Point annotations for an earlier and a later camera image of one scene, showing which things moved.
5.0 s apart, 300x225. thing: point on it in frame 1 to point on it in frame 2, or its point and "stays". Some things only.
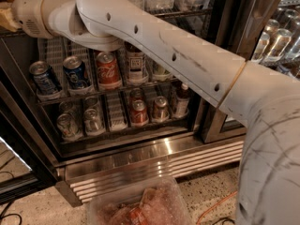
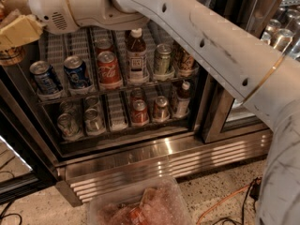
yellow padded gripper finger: [7, 20] to [23, 29]
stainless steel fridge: [106, 123] stays
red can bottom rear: [137, 94] stays
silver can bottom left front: [68, 127] stays
